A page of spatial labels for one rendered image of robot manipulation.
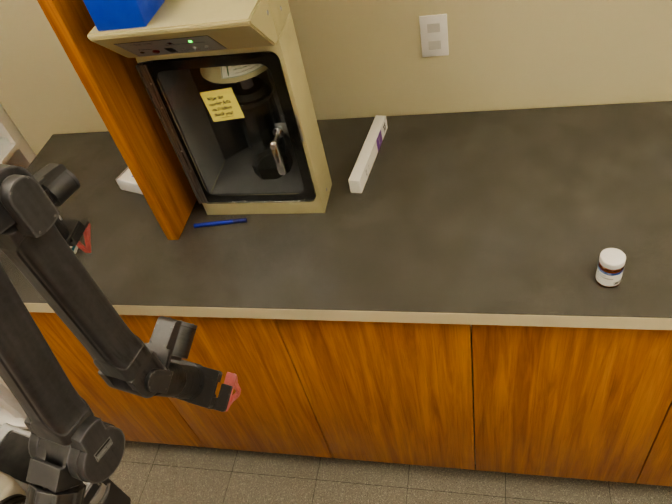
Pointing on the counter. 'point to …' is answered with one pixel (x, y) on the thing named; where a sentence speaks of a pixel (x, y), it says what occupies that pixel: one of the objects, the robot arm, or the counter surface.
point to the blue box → (122, 13)
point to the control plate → (171, 45)
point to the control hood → (199, 25)
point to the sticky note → (222, 104)
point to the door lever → (277, 150)
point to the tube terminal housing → (303, 107)
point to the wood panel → (125, 115)
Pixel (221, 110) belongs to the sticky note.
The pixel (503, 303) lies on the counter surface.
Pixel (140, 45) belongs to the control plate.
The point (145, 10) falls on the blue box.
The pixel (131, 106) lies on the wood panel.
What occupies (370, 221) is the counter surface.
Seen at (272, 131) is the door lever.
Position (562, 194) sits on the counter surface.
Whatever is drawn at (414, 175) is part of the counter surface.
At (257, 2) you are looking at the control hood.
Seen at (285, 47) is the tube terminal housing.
